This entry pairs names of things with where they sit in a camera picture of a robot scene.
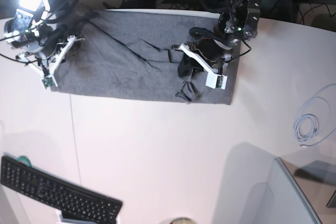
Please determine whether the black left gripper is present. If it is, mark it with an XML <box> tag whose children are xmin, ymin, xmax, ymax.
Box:
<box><xmin>169</xmin><ymin>27</ymin><xmax>240</xmax><ymax>78</ymax></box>

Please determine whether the coiled white cable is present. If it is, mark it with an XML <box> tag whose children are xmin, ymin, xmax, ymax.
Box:
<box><xmin>293</xmin><ymin>84</ymin><xmax>336</xmax><ymax>148</ymax></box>

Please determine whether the green tape roll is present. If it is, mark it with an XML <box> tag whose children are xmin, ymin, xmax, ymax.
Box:
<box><xmin>17</xmin><ymin>156</ymin><xmax>32</xmax><ymax>167</ymax></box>

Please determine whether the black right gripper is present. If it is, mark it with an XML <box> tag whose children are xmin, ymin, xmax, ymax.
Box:
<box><xmin>28</xmin><ymin>24</ymin><xmax>68</xmax><ymax>58</ymax></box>

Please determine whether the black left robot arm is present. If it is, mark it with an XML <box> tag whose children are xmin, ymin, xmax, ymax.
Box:
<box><xmin>177</xmin><ymin>0</ymin><xmax>262</xmax><ymax>78</ymax></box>

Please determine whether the round metallic can top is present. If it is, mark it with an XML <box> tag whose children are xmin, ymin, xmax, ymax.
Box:
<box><xmin>169</xmin><ymin>217</ymin><xmax>196</xmax><ymax>224</ymax></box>

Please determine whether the black computer keyboard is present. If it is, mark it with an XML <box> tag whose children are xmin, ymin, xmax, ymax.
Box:
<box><xmin>1</xmin><ymin>156</ymin><xmax>123</xmax><ymax>223</ymax></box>

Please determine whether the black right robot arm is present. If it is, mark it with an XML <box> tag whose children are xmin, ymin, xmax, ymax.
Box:
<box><xmin>1</xmin><ymin>0</ymin><xmax>80</xmax><ymax>65</ymax></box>

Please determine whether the grey t-shirt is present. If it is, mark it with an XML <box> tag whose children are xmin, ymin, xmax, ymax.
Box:
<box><xmin>52</xmin><ymin>9</ymin><xmax>239</xmax><ymax>105</ymax></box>

